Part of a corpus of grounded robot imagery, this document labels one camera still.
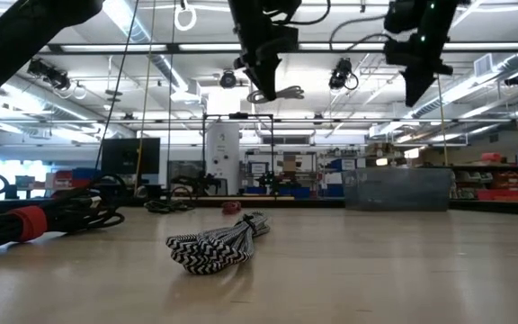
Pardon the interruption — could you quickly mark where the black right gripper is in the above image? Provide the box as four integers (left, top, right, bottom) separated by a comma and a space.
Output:
383, 32, 455, 109

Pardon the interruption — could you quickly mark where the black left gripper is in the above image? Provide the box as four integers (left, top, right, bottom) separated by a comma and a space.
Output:
227, 0, 303, 104

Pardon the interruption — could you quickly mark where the translucent grey plastic bin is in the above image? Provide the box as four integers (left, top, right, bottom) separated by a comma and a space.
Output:
342, 167, 454, 212

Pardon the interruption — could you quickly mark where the red braided cable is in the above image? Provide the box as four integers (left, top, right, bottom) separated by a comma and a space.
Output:
220, 200, 243, 216

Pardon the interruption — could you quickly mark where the black white zigzag braided cable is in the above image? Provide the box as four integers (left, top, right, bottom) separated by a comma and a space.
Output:
165, 210, 272, 275

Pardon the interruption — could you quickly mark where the black cable with red strap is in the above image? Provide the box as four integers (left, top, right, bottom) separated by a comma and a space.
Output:
0, 186, 126, 258

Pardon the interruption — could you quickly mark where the white cylindrical tank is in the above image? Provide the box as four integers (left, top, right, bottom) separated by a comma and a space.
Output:
204, 121, 241, 195

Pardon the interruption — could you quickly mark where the shelf with red bins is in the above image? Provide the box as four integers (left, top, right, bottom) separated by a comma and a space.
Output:
447, 150, 518, 212

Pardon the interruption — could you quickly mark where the black cabinet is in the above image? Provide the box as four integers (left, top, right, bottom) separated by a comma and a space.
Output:
100, 137, 162, 186

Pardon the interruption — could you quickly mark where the round black ceiling camera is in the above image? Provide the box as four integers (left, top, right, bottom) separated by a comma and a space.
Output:
219, 69, 238, 90

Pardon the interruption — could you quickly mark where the black metal frame rig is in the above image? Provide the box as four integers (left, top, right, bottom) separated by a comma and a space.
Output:
201, 112, 276, 195

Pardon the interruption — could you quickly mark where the black ceiling device with cable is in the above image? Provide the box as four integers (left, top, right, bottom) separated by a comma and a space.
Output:
27, 57, 72, 91
328, 57, 360, 91

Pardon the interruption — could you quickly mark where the white hanging ring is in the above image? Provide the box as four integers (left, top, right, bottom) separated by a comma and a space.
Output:
173, 0, 198, 32

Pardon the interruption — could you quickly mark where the yellow hanging cord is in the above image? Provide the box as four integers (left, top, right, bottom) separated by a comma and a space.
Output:
133, 0, 157, 193

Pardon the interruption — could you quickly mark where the thin black hanging cable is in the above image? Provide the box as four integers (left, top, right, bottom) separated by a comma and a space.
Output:
94, 0, 141, 175

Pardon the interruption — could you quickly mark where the black coiled cable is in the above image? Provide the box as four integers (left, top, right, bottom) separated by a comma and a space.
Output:
143, 199, 196, 215

